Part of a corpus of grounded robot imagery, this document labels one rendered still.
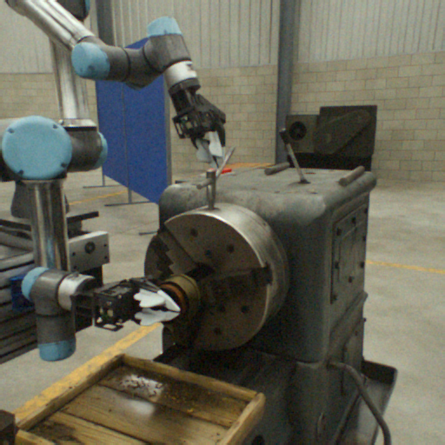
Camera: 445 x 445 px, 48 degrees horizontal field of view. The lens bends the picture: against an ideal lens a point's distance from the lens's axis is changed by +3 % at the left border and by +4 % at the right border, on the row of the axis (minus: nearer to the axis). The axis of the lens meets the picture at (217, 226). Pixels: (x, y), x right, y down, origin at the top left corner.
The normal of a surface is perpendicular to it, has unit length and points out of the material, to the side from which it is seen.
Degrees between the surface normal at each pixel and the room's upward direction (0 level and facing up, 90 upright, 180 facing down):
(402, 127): 90
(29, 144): 89
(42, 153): 89
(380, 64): 90
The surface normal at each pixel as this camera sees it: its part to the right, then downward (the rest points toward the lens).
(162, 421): 0.00, -0.97
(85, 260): 0.81, 0.13
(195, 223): -0.48, 0.20
